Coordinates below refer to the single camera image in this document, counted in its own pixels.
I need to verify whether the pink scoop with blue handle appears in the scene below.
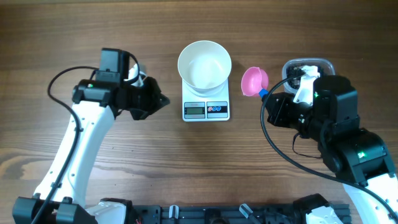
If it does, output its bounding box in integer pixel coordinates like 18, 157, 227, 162
241, 67, 269, 98

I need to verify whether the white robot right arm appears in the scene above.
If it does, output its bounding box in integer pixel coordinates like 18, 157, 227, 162
259, 75, 397, 223

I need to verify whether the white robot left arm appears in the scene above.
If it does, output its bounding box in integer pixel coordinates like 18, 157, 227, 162
12, 77, 170, 223

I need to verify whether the white digital kitchen scale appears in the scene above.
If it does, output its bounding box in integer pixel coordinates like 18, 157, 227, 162
182, 80, 231, 122

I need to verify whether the white bowl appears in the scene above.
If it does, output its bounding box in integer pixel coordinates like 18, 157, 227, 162
177, 40, 232, 91

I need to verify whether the pile of black beans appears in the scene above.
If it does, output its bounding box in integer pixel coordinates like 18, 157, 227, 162
285, 65, 304, 78

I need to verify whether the clear plastic bean container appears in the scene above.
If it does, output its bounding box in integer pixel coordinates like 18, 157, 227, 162
282, 58, 336, 79

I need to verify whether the black right camera cable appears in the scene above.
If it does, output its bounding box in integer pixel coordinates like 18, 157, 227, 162
260, 74, 398, 218

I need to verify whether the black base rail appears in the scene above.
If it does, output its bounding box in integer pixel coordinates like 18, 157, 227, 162
134, 204, 305, 224

